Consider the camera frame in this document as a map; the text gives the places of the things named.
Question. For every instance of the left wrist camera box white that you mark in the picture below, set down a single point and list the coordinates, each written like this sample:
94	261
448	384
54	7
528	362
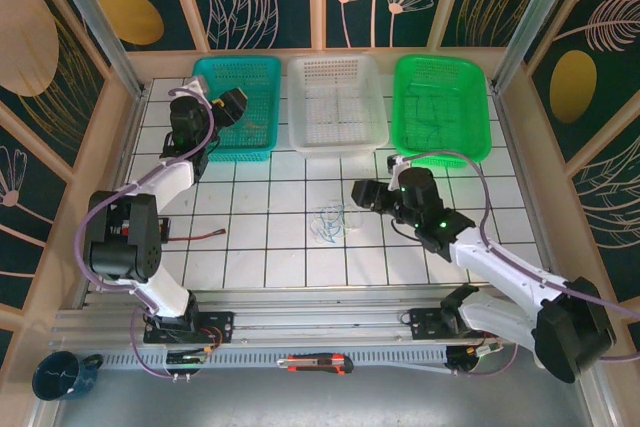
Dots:
196	84

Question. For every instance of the teal plastic basket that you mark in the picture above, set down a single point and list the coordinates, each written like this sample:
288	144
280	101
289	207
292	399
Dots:
255	92

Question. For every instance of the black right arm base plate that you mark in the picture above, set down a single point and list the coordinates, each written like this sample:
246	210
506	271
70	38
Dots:
422	324

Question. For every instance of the orange black utility knife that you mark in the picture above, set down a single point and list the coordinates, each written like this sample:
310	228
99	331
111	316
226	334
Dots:
320	363

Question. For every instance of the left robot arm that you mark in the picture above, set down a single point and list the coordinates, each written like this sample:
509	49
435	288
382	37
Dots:
130	252

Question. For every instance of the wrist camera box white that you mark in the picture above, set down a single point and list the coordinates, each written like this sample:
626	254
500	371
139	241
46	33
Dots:
196	84
398	174

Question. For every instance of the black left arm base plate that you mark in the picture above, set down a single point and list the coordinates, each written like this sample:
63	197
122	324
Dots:
222	322

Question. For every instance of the green plastic basket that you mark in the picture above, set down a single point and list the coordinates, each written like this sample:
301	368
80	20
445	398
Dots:
440	107

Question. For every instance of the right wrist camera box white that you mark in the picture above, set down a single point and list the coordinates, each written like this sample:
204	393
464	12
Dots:
398	174

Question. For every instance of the white plastic basket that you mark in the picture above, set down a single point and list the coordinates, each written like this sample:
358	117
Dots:
335	112

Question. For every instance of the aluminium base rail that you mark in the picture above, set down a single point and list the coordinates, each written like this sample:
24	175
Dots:
320	319

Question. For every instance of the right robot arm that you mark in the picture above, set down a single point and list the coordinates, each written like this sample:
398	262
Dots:
500	267

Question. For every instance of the dark blue mug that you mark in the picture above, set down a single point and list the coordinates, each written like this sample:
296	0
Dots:
55	377

